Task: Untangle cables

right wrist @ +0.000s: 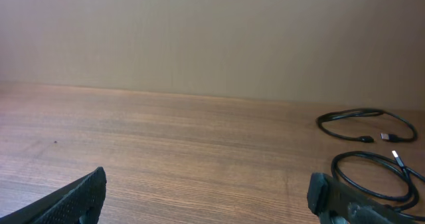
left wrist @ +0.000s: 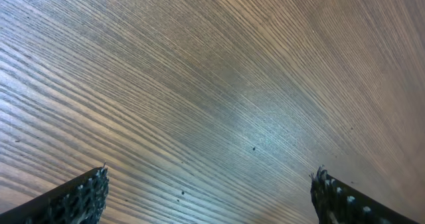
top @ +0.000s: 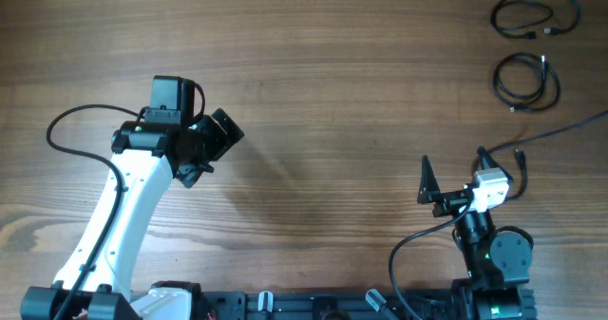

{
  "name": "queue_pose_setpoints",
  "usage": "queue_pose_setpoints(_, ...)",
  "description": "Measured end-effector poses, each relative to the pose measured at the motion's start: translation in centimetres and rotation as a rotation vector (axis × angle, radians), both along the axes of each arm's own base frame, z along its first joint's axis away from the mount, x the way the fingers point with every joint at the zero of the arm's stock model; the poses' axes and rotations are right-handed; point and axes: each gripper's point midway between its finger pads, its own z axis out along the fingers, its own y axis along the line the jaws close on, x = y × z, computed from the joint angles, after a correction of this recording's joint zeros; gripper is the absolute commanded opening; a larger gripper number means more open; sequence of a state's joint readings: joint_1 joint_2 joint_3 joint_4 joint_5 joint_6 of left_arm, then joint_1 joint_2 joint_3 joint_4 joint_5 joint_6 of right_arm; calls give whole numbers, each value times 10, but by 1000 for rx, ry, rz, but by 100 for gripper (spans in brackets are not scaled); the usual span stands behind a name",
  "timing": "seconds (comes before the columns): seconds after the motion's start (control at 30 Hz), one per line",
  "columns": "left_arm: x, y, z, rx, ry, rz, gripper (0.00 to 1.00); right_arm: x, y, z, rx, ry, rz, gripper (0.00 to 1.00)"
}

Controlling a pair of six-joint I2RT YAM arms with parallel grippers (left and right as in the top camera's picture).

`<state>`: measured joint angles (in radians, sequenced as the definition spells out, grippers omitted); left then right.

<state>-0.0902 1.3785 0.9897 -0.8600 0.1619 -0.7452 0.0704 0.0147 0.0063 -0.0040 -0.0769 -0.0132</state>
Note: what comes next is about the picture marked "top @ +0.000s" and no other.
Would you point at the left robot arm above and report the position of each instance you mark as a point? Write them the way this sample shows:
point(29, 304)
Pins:
point(170, 139)

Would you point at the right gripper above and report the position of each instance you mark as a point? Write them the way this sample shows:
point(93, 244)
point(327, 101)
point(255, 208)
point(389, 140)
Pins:
point(454, 197)

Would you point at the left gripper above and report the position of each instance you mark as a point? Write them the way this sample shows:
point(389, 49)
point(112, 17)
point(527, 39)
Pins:
point(220, 142)

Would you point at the black mounting rail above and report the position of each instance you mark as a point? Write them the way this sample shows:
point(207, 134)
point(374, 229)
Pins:
point(332, 306)

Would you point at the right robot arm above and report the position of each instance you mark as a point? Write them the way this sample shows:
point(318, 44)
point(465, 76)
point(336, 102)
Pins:
point(497, 259)

